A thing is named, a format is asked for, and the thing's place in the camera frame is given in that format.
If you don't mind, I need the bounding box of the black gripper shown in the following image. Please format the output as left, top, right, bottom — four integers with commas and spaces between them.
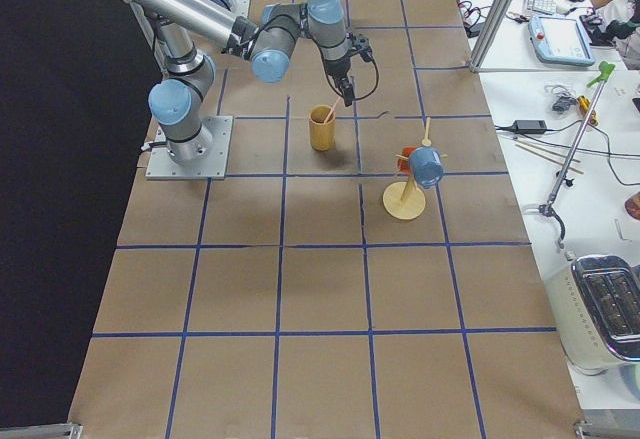
322, 56, 355, 107

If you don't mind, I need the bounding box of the pink chopstick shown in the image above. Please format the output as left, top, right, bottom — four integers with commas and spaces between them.
323, 96, 341, 124

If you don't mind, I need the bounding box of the wooden chopsticks pair on desk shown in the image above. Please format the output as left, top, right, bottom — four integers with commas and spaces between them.
515, 143, 565, 166

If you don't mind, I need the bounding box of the bamboo cylinder holder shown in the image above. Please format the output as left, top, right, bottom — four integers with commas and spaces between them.
309, 105, 335, 152

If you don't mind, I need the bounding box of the red mug on tree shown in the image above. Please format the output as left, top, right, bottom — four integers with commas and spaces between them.
396, 146, 416, 174

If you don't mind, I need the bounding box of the blue mug on tree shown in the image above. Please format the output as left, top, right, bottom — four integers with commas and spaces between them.
409, 146, 444, 189

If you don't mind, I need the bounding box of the wooden mug tree stand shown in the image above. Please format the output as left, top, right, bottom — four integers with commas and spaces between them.
382, 117, 433, 220

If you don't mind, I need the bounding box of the black power adapter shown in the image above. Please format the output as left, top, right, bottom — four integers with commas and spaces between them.
512, 120, 548, 135

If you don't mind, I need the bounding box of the brown paper table cover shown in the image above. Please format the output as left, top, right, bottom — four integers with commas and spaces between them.
69, 0, 581, 438

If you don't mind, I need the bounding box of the blue teach pendant tablet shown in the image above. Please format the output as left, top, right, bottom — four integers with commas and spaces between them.
528, 15, 595, 67

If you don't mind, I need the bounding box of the long metal grabber rod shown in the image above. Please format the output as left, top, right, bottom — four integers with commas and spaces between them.
537, 74, 609, 251

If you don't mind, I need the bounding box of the silver toaster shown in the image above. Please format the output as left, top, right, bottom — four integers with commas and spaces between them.
544, 254, 639, 375

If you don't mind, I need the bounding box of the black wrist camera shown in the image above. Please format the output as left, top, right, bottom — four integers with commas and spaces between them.
348, 33, 374, 63

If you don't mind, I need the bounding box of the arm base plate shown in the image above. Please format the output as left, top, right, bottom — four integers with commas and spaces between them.
228, 0, 251, 18
145, 115, 234, 180

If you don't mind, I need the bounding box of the aluminium frame post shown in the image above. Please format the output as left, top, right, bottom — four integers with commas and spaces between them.
468, 0, 512, 73

